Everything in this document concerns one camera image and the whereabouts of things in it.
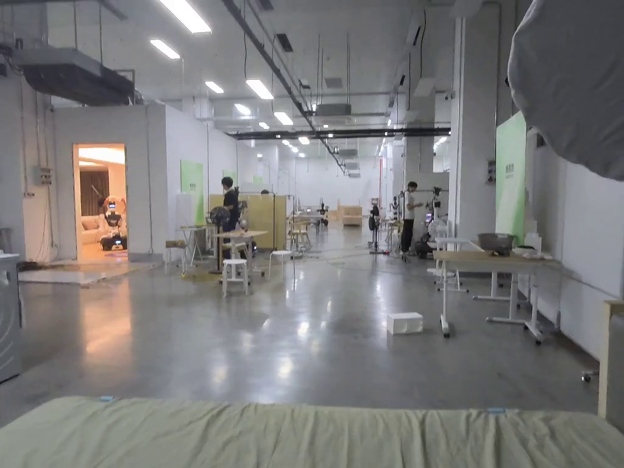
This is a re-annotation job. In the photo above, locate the white box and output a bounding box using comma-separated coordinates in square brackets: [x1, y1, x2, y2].
[387, 311, 424, 336]

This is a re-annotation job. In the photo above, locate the grey softbox lamp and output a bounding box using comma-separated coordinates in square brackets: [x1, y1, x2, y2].
[508, 0, 624, 182]

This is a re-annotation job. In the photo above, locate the grey washing machine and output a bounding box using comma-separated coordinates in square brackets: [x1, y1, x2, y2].
[0, 253, 23, 383]

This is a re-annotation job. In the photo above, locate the white robot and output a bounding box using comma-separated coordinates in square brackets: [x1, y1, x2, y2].
[97, 196, 129, 252]

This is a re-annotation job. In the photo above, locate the black standing fan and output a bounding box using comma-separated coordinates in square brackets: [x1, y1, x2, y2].
[367, 204, 384, 255]
[208, 205, 231, 277]

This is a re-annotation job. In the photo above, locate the wooden table with white legs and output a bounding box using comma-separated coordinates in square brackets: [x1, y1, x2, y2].
[212, 230, 270, 278]
[433, 233, 562, 345]

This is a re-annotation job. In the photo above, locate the white round stool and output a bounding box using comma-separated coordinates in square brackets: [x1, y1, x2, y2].
[269, 250, 293, 282]
[221, 258, 250, 297]

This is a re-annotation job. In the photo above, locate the bed with pale green sheet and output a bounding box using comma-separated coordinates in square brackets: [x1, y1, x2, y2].
[0, 395, 624, 468]

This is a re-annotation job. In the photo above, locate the white standing fan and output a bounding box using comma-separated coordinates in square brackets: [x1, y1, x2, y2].
[427, 217, 449, 254]

